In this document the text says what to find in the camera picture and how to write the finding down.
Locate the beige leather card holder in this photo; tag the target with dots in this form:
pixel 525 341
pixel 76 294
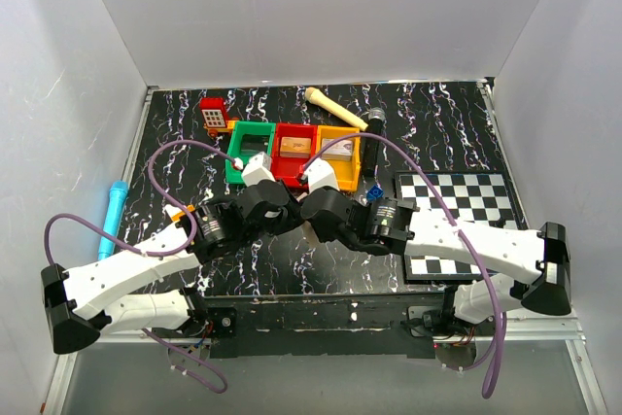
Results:
pixel 311 236

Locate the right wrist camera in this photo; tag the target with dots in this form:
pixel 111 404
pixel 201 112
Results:
pixel 319 174

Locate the yellow green toy block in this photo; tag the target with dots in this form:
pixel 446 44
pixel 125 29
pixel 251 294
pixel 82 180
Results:
pixel 178 217

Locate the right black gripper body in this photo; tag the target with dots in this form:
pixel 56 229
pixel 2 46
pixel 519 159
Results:
pixel 313 213

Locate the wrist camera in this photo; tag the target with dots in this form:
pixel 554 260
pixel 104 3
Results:
pixel 257 170
pixel 319 174

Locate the green plastic bin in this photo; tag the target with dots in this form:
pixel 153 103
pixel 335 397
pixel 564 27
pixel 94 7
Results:
pixel 251 137

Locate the blue toy brick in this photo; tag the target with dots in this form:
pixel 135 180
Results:
pixel 374 193

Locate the card box in yellow bin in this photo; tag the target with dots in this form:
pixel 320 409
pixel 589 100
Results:
pixel 342 150

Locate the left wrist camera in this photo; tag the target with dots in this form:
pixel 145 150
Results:
pixel 257 170

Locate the red plastic bin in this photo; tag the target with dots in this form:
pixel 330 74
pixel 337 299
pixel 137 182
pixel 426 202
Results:
pixel 288 170

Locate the red toy block building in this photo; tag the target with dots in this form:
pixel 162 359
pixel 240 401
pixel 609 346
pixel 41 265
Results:
pixel 216 119

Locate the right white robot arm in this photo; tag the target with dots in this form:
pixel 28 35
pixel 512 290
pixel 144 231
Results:
pixel 527 269

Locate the card box in red bin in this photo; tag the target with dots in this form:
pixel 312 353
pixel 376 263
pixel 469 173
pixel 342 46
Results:
pixel 295 147

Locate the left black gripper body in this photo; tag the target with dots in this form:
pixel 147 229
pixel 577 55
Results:
pixel 284 220

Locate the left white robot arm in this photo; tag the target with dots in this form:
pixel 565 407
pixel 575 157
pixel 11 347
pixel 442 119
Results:
pixel 85 302

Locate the black microphone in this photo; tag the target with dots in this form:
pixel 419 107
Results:
pixel 376 119

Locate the black white chessboard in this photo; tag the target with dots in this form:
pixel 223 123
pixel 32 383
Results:
pixel 479 197

